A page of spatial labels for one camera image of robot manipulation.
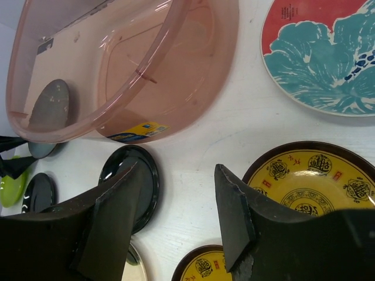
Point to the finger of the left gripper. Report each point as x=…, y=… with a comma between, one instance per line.
x=16, y=166
x=8, y=143

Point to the black glossy centre plate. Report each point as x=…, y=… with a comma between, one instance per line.
x=147, y=176

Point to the pink translucent plastic bin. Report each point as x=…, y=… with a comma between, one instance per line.
x=143, y=70

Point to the black plate left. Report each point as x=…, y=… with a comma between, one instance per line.
x=40, y=194

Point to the yellow patterned plate lower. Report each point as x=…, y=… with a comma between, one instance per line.
x=206, y=263

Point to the dark teal glazed plate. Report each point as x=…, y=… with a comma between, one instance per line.
x=52, y=110

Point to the yellow patterned plate upper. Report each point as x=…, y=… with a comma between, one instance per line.
x=313, y=178

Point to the red teal floral plate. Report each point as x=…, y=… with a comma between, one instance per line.
x=321, y=54

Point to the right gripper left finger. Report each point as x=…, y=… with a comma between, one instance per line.
x=84, y=238

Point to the lime green plate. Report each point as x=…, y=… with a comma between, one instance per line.
x=12, y=189

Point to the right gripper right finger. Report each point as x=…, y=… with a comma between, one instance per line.
x=264, y=240

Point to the cream plate with black patch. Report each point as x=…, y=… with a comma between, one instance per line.
x=134, y=269

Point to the yellow patterned plate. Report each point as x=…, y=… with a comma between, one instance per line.
x=313, y=178
x=206, y=263

